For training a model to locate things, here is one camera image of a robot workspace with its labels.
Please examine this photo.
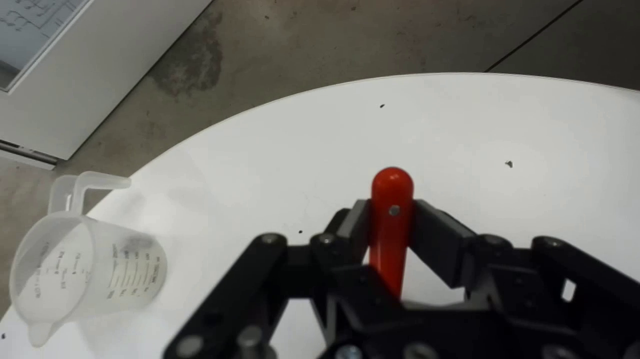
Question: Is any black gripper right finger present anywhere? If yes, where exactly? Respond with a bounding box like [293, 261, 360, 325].
[409, 200, 640, 359]

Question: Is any clear plastic measuring cup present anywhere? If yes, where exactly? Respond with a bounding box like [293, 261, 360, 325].
[8, 172, 168, 347]

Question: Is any red handled metal spoon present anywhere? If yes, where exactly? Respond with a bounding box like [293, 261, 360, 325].
[369, 168, 414, 297]

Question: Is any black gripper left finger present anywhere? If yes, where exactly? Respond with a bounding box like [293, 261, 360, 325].
[162, 200, 369, 359]

